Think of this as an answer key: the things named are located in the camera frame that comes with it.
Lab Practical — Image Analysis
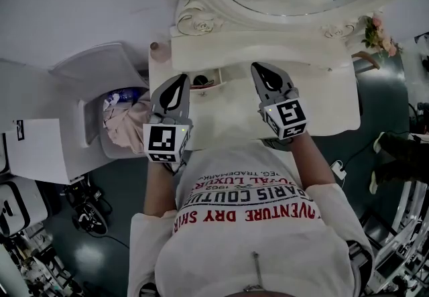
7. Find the white crumpled wrapper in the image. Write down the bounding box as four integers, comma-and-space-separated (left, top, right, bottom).
102, 94, 120, 113

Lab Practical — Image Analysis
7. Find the pink flower bouquet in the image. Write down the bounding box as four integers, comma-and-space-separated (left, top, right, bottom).
361, 13, 404, 57

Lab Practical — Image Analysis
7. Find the small black picture frame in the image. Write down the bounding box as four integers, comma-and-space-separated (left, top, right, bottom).
13, 119, 26, 141

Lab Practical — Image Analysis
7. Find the grey bin with clothes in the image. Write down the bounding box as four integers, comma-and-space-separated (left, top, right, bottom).
48, 41, 152, 160

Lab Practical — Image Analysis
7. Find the black cable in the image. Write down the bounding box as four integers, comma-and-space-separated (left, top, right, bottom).
341, 131, 410, 170

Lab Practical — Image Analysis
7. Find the blue plastic water bottle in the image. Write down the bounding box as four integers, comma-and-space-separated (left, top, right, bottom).
109, 86, 142, 104

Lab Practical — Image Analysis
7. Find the white power strip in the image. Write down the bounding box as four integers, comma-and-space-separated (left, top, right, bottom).
330, 160, 348, 181

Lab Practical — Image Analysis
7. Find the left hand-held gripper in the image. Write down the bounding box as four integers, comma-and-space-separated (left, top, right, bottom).
143, 73, 194, 164

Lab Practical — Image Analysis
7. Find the white cabinet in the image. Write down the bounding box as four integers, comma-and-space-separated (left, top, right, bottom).
0, 117, 85, 186

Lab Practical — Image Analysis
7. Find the white printed t-shirt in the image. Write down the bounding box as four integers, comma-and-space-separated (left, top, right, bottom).
129, 141, 375, 297

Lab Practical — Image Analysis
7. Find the white black-trimmed case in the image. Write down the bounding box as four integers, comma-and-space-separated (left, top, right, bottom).
0, 178, 50, 237

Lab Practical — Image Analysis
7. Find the pink crumpled cloth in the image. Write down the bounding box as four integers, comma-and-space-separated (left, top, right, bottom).
102, 91, 154, 156

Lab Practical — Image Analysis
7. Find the cream ornate dressing table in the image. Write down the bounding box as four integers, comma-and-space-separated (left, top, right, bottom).
148, 36, 363, 151

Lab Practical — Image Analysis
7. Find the wooden chair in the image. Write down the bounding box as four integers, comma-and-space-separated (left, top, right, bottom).
351, 50, 381, 72

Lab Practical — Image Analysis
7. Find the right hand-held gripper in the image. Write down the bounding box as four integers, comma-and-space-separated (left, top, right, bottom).
250, 61, 309, 140

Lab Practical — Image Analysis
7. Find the person's right forearm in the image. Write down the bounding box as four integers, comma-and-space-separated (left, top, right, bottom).
290, 133, 333, 190

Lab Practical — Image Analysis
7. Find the pink round-capped bottle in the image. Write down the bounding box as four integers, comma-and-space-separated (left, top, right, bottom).
149, 41, 170, 63

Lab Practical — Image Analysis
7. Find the person's left forearm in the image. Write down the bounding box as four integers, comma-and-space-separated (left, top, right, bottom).
143, 161, 179, 215

